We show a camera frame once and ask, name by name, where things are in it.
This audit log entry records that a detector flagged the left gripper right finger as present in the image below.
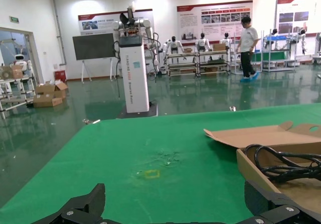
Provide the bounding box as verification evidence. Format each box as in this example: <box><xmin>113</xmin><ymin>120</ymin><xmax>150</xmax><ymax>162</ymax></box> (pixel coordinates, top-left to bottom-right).
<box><xmin>244</xmin><ymin>180</ymin><xmax>321</xmax><ymax>224</ymax></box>

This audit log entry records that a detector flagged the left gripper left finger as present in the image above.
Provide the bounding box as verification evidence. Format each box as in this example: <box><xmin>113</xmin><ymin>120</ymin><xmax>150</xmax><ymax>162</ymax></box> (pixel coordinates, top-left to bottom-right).
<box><xmin>32</xmin><ymin>183</ymin><xmax>106</xmax><ymax>224</ymax></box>

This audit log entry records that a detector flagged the black power cable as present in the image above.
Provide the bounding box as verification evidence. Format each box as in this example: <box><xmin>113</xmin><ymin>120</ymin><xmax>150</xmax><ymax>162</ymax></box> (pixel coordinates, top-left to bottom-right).
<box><xmin>244</xmin><ymin>144</ymin><xmax>321</xmax><ymax>184</ymax></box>

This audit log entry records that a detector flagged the open cardboard box torn rim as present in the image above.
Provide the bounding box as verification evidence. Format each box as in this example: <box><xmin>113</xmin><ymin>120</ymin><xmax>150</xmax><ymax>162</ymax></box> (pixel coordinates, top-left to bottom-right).
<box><xmin>203</xmin><ymin>121</ymin><xmax>321</xmax><ymax>224</ymax></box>

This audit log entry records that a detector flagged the flat labelled cardboard box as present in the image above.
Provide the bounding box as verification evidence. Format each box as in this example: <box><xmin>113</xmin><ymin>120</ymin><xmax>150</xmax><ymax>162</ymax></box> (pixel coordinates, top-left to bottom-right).
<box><xmin>33</xmin><ymin>94</ymin><xmax>63</xmax><ymax>108</ymax></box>

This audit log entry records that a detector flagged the open cardboard box on floor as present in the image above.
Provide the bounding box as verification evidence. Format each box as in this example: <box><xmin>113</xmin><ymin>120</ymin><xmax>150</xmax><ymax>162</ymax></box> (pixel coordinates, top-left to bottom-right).
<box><xmin>53</xmin><ymin>81</ymin><xmax>69</xmax><ymax>99</ymax></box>

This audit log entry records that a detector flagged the closed cardboard box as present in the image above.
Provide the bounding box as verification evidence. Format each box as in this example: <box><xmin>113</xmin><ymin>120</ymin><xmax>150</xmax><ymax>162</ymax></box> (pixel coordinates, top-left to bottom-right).
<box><xmin>35</xmin><ymin>84</ymin><xmax>56</xmax><ymax>96</ymax></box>

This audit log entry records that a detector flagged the small cardboard box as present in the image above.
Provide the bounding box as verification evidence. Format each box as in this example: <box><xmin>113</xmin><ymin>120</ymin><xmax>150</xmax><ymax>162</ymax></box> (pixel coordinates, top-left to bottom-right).
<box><xmin>11</xmin><ymin>65</ymin><xmax>24</xmax><ymax>79</ymax></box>

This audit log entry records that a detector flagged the green tablecloth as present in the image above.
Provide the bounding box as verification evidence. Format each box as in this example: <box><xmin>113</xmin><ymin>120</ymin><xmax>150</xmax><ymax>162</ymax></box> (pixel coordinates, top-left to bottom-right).
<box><xmin>0</xmin><ymin>103</ymin><xmax>321</xmax><ymax>224</ymax></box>

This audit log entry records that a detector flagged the clear crumpled tape patch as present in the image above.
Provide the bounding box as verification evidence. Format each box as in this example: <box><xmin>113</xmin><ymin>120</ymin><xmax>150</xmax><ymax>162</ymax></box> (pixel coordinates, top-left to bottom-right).
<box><xmin>147</xmin><ymin>150</ymin><xmax>182</xmax><ymax>168</ymax></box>

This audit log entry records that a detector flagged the white pipe rack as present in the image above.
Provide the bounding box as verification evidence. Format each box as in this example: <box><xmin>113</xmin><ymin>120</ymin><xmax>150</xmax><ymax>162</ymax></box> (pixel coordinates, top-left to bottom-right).
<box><xmin>0</xmin><ymin>70</ymin><xmax>36</xmax><ymax>120</ymax></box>

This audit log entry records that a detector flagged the red floor cabinet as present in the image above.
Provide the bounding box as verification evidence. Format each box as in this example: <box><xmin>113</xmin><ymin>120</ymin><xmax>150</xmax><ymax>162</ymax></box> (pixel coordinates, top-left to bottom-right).
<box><xmin>54</xmin><ymin>70</ymin><xmax>67</xmax><ymax>82</ymax></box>

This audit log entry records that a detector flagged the grey metal shelf rack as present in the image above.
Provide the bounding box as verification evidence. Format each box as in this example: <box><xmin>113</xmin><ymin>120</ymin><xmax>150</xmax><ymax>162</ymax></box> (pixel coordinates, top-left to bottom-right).
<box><xmin>230</xmin><ymin>32</ymin><xmax>263</xmax><ymax>74</ymax></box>
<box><xmin>260</xmin><ymin>30</ymin><xmax>300</xmax><ymax>73</ymax></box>

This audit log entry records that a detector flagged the distant green table sheet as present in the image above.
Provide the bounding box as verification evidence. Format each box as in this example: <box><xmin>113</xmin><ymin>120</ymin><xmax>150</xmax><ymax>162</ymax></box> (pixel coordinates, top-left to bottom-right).
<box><xmin>253</xmin><ymin>51</ymin><xmax>287</xmax><ymax>64</ymax></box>

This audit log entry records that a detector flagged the round cardboard reel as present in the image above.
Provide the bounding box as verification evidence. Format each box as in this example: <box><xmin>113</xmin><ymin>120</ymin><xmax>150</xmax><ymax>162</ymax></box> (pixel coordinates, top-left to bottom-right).
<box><xmin>1</xmin><ymin>66</ymin><xmax>13</xmax><ymax>80</ymax></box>

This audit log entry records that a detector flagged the black display board on stand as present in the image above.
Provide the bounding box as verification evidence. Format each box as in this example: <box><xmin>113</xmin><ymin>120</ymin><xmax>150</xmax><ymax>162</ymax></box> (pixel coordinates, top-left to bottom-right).
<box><xmin>72</xmin><ymin>32</ymin><xmax>115</xmax><ymax>83</ymax></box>

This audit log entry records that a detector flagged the small white orange robot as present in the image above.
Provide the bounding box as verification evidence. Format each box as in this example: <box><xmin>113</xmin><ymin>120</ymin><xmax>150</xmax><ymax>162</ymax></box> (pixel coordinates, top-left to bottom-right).
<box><xmin>10</xmin><ymin>54</ymin><xmax>33</xmax><ymax>75</ymax></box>

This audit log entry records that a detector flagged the person in white shirt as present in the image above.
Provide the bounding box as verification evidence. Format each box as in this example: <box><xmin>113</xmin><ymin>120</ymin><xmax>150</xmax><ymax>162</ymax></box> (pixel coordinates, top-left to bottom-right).
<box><xmin>237</xmin><ymin>17</ymin><xmax>260</xmax><ymax>82</ymax></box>

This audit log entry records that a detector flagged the background robot black head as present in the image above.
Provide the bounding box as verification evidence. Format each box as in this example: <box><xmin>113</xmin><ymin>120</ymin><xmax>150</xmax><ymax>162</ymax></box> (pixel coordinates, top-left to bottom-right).
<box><xmin>119</xmin><ymin>4</ymin><xmax>138</xmax><ymax>26</ymax></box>

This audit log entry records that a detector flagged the black pedestal base plate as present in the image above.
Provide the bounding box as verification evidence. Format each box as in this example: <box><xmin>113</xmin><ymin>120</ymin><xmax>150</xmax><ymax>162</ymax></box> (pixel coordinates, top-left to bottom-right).
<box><xmin>115</xmin><ymin>100</ymin><xmax>159</xmax><ymax>120</ymax></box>

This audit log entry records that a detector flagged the white pedestal robot body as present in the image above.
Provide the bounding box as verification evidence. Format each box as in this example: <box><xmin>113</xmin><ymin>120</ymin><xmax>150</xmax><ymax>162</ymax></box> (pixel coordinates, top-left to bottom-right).
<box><xmin>119</xmin><ymin>25</ymin><xmax>151</xmax><ymax>114</ymax></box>

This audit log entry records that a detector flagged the pipe frame workbench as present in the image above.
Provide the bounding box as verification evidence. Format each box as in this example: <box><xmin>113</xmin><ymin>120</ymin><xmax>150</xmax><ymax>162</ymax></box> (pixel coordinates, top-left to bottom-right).
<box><xmin>197</xmin><ymin>49</ymin><xmax>231</xmax><ymax>76</ymax></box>
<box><xmin>165</xmin><ymin>51</ymin><xmax>198</xmax><ymax>78</ymax></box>

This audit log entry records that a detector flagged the grey glass door frame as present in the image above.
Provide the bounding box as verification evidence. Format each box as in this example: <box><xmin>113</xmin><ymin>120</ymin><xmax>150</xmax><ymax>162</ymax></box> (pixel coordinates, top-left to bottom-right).
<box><xmin>0</xmin><ymin>27</ymin><xmax>39</xmax><ymax>84</ymax></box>

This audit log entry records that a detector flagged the grey wall pipe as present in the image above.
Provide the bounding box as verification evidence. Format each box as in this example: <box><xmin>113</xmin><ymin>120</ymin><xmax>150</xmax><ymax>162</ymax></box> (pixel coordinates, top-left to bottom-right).
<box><xmin>52</xmin><ymin>0</ymin><xmax>68</xmax><ymax>66</ymax></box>

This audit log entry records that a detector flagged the wall poster with red stripe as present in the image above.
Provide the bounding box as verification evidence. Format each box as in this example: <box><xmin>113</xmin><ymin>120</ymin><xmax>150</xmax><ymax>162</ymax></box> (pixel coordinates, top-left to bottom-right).
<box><xmin>77</xmin><ymin>9</ymin><xmax>154</xmax><ymax>36</ymax></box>

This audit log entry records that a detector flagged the wall poster with photos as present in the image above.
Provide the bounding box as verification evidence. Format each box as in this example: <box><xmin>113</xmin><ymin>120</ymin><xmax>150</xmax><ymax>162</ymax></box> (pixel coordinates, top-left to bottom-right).
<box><xmin>275</xmin><ymin>0</ymin><xmax>321</xmax><ymax>36</ymax></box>

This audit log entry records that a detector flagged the large red white wall poster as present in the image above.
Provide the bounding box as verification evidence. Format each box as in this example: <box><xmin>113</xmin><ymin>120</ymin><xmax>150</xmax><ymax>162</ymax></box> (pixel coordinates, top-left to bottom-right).
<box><xmin>177</xmin><ymin>0</ymin><xmax>253</xmax><ymax>42</ymax></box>

